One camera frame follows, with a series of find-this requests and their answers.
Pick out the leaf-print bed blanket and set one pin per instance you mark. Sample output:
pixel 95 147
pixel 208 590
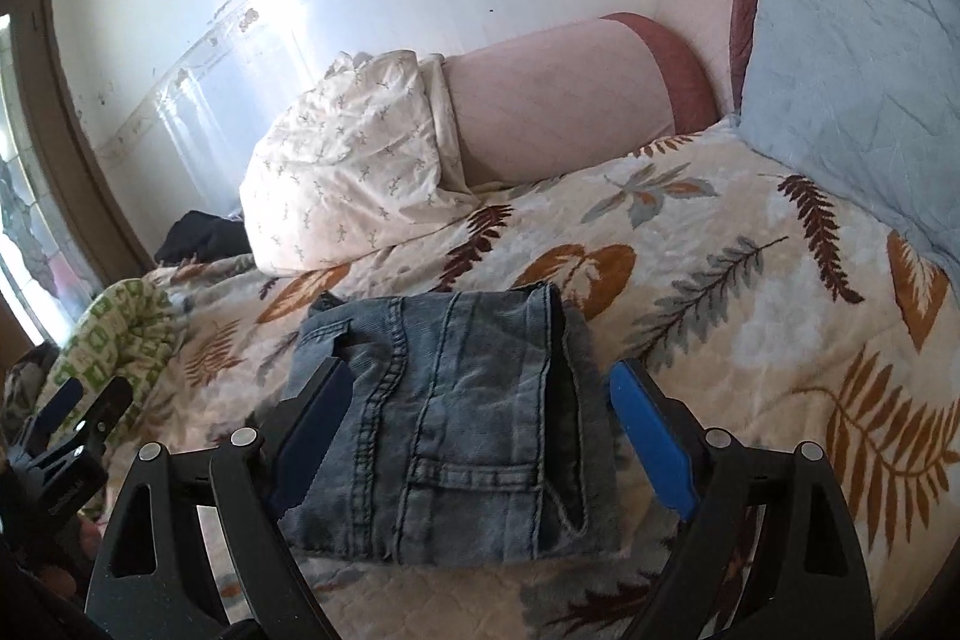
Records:
pixel 712 280

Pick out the pink bolster cushion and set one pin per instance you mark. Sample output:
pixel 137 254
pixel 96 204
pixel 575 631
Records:
pixel 555 100

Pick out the white patterned pillow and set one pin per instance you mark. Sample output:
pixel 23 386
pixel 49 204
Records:
pixel 345 160

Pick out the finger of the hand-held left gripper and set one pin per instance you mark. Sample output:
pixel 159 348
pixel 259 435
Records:
pixel 105 407
pixel 61 398

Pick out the black cloth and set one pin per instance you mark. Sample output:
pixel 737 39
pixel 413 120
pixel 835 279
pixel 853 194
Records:
pixel 199 239

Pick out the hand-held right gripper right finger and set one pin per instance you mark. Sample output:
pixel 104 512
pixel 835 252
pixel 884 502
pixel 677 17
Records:
pixel 652 445

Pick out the green patterned blanket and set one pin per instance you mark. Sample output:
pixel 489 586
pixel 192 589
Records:
pixel 120 332

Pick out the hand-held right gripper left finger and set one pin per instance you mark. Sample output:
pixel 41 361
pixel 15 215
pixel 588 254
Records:
pixel 311 445

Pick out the light blue pillow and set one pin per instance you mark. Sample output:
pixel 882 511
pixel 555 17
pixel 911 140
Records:
pixel 847 70

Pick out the dark patterned cloth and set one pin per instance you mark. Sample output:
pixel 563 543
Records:
pixel 26 377

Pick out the grey-blue denim pants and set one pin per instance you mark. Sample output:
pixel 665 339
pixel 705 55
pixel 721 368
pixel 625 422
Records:
pixel 465 430

